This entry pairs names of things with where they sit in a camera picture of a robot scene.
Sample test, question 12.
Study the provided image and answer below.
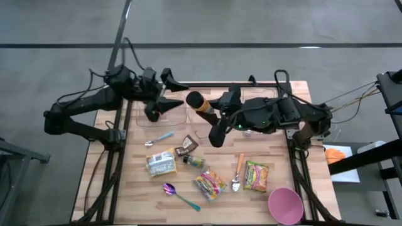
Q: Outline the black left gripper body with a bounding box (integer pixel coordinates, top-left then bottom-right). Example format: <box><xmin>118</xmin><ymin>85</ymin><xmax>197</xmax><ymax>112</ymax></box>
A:
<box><xmin>135</xmin><ymin>67</ymin><xmax>166</xmax><ymax>105</ymax></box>

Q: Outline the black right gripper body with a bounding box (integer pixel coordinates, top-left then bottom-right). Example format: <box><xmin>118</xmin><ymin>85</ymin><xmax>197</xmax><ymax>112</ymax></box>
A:
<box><xmin>217</xmin><ymin>83</ymin><xmax>245</xmax><ymax>127</ymax></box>

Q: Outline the orange spice bottle black lid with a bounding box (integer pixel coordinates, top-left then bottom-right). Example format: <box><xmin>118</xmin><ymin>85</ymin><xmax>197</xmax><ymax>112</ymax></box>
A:
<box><xmin>185</xmin><ymin>90</ymin><xmax>217</xmax><ymax>115</ymax></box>

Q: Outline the light blue handled spoon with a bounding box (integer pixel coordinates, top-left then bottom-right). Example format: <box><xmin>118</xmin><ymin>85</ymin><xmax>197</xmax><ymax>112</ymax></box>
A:
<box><xmin>144</xmin><ymin>131</ymin><xmax>175</xmax><ymax>148</ymax></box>

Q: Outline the brown seasoning packet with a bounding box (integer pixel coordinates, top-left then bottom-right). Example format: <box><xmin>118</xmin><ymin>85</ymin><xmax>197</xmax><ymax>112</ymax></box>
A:
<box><xmin>174</xmin><ymin>134</ymin><xmax>199</xmax><ymax>157</ymax></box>

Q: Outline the green spice jar black lid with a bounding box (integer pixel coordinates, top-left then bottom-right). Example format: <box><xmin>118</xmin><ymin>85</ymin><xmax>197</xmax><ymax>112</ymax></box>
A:
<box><xmin>182</xmin><ymin>154</ymin><xmax>207</xmax><ymax>169</ymax></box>

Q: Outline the orange handled spoon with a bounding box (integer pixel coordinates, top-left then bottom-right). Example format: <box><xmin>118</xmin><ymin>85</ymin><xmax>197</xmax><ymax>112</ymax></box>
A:
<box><xmin>231</xmin><ymin>153</ymin><xmax>246</xmax><ymax>192</ymax></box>

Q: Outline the yellow ramen noodle packet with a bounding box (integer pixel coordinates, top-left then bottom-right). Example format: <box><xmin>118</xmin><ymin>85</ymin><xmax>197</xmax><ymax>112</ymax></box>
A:
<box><xmin>145</xmin><ymin>148</ymin><xmax>178</xmax><ymax>179</ymax></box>

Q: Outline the blue edged ramen packet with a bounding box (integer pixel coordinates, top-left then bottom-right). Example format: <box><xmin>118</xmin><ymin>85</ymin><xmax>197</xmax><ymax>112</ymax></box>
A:
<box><xmin>192</xmin><ymin>167</ymin><xmax>227</xmax><ymax>202</ymax></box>

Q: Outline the green lime chili ramen packet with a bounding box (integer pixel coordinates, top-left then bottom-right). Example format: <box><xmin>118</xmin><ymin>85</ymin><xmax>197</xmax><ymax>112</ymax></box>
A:
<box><xmin>243</xmin><ymin>159</ymin><xmax>270</xmax><ymax>193</ymax></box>

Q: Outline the iridescent purple spoon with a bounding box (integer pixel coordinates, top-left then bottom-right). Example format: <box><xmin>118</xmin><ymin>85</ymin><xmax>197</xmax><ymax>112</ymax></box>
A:
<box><xmin>161</xmin><ymin>183</ymin><xmax>202</xmax><ymax>212</ymax></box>

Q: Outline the clear plastic ramen bin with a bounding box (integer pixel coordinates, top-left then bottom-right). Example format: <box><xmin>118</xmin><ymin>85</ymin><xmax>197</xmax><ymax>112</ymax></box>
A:
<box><xmin>187</xmin><ymin>94</ymin><xmax>247</xmax><ymax>144</ymax></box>

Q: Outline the clear plastic spice bin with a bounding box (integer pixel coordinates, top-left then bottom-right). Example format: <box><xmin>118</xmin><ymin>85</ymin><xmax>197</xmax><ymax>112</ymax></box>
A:
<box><xmin>134</xmin><ymin>90</ymin><xmax>188</xmax><ymax>128</ymax></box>

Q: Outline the clear plastic cutlery bin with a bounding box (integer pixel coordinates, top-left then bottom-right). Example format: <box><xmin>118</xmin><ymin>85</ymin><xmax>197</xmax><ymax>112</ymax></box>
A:
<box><xmin>242</xmin><ymin>87</ymin><xmax>282</xmax><ymax>139</ymax></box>

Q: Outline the pink bowl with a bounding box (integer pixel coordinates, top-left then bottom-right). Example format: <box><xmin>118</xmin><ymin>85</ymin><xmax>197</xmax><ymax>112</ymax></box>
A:
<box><xmin>268</xmin><ymin>187</ymin><xmax>305</xmax><ymax>225</ymax></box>

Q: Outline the orange cloth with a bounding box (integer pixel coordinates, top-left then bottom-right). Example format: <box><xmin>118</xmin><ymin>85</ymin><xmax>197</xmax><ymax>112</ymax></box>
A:
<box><xmin>324</xmin><ymin>148</ymin><xmax>346</xmax><ymax>165</ymax></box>

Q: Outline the white paper sheet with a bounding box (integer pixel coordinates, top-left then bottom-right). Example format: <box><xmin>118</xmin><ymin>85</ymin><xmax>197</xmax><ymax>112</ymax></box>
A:
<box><xmin>322</xmin><ymin>144</ymin><xmax>361</xmax><ymax>183</ymax></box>

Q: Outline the black equipment stand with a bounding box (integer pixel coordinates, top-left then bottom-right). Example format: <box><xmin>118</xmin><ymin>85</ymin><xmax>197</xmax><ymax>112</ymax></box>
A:
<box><xmin>327</xmin><ymin>68</ymin><xmax>402</xmax><ymax>220</ymax></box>

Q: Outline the white plastic container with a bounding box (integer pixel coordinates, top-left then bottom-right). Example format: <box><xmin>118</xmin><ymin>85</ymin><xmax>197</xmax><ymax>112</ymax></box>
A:
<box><xmin>357</xmin><ymin>140</ymin><xmax>387</xmax><ymax>154</ymax></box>

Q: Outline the dark grey metal rack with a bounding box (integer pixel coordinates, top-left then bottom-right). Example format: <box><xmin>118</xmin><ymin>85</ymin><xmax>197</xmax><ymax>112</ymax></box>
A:
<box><xmin>0</xmin><ymin>137</ymin><xmax>51</xmax><ymax>226</ymax></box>

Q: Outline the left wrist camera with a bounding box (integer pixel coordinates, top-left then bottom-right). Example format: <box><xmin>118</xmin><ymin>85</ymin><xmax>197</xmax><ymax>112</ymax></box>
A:
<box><xmin>144</xmin><ymin>102</ymin><xmax>161</xmax><ymax>123</ymax></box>

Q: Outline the black aluminium table frame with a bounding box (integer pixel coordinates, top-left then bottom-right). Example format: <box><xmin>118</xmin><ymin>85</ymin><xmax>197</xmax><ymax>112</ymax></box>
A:
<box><xmin>73</xmin><ymin>75</ymin><xmax>342</xmax><ymax>226</ymax></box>

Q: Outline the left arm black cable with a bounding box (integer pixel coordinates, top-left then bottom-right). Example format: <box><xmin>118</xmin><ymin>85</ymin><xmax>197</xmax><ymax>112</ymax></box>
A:
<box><xmin>56</xmin><ymin>36</ymin><xmax>148</xmax><ymax>106</ymax></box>

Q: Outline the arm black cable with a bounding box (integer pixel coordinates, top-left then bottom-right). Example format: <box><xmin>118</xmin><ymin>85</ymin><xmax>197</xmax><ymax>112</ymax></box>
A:
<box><xmin>273</xmin><ymin>69</ymin><xmax>332</xmax><ymax>110</ymax></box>
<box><xmin>56</xmin><ymin>36</ymin><xmax>148</xmax><ymax>106</ymax></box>

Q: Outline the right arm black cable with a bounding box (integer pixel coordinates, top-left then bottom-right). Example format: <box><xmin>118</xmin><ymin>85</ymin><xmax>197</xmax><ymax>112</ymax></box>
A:
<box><xmin>273</xmin><ymin>69</ymin><xmax>332</xmax><ymax>110</ymax></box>

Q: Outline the brown cable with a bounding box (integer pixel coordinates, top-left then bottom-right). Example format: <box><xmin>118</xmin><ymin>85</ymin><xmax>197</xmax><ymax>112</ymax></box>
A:
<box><xmin>83</xmin><ymin>149</ymin><xmax>107</xmax><ymax>215</ymax></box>

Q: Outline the yellow and black cable bundle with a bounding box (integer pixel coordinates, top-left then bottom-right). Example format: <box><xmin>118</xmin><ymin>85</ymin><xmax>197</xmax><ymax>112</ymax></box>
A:
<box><xmin>323</xmin><ymin>80</ymin><xmax>381</xmax><ymax>114</ymax></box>

